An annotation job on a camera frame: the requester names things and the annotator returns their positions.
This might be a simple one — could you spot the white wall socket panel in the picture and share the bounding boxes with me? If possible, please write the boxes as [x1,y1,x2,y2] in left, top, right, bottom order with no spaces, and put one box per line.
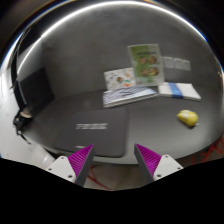
[163,57,191,71]

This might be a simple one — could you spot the white and blue box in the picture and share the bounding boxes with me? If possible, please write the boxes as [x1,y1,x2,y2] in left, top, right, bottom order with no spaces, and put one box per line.
[158,82,201,101]

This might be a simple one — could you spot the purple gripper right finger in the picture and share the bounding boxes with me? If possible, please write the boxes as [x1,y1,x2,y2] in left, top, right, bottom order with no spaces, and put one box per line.
[134,144,182,182]

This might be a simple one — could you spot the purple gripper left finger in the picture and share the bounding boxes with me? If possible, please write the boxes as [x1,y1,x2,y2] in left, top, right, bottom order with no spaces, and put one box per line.
[46,144,95,186]

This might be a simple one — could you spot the dark grey mouse pad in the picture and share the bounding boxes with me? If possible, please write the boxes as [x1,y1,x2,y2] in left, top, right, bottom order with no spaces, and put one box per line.
[54,108,128,157]

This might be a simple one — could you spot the yellow computer mouse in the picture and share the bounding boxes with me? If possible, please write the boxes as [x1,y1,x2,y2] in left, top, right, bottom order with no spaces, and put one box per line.
[177,110,198,127]

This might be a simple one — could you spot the white illustrated booklet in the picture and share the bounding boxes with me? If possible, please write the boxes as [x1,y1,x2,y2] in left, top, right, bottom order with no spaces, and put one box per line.
[104,68,136,90]

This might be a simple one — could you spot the green standing picture book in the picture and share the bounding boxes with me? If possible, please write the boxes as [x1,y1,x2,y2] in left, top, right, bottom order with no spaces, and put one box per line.
[128,44,165,86]

